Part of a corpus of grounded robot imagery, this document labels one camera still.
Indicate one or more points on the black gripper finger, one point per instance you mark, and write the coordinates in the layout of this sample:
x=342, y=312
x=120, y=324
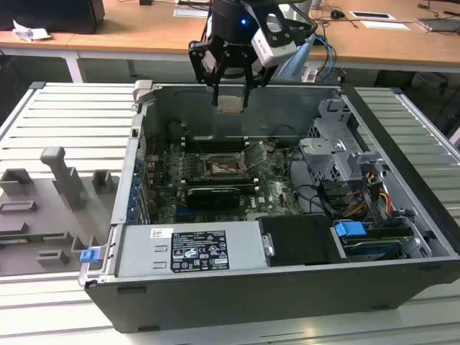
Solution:
x=257, y=75
x=198, y=64

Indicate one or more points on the silver CPU plate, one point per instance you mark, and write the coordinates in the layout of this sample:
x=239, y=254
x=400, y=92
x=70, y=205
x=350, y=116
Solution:
x=230, y=105

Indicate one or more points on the black RAM slot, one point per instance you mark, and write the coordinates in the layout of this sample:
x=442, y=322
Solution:
x=256, y=187
x=215, y=180
x=201, y=143
x=201, y=146
x=215, y=177
x=201, y=139
x=201, y=150
x=215, y=183

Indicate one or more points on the metal CPU socket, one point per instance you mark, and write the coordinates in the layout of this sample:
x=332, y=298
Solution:
x=221, y=169

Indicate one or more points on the black plastic cover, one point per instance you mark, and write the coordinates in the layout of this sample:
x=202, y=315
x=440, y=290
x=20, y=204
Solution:
x=302, y=240

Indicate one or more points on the pale blue teach pendant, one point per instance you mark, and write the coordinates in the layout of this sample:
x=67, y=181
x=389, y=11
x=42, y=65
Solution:
x=298, y=61

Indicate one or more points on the wooden desk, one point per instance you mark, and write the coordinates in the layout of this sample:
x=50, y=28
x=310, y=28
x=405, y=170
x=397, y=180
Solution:
x=161, y=32
x=61, y=39

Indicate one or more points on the black computer mouse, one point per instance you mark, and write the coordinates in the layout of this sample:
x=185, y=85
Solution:
x=337, y=14

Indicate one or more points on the metal drive cage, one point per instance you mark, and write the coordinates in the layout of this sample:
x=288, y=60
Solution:
x=323, y=154

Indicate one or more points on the green motherboard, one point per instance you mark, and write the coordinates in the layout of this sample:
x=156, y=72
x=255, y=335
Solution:
x=276, y=196

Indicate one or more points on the black graphics card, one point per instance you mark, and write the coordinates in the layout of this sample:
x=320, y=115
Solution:
x=212, y=199

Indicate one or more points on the white paper sheet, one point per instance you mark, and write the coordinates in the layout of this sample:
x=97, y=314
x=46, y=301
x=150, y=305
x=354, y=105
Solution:
x=386, y=25

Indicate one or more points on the black box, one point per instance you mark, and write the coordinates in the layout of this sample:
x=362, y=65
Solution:
x=54, y=16

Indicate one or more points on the crumpled white paper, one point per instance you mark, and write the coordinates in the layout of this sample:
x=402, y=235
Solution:
x=30, y=33

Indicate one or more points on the hard disk in blue carrier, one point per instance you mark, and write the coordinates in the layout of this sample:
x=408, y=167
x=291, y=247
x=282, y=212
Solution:
x=348, y=229

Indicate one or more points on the grey laptop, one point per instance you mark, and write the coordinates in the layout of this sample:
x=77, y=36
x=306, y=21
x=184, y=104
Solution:
x=438, y=24

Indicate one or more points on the grey power supply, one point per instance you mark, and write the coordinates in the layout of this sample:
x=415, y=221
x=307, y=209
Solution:
x=143, y=248

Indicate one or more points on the grey parts rack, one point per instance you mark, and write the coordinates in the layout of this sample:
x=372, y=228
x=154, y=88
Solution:
x=46, y=223

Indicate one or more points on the blue case latch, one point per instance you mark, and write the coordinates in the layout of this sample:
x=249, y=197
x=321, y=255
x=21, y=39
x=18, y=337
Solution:
x=88, y=256

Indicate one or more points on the black PC case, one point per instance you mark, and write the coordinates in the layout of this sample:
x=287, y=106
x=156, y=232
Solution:
x=251, y=298

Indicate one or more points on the green RAM stick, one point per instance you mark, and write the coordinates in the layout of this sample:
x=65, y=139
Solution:
x=36, y=237

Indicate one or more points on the white boxy wrist camera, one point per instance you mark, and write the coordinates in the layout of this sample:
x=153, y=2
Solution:
x=273, y=46

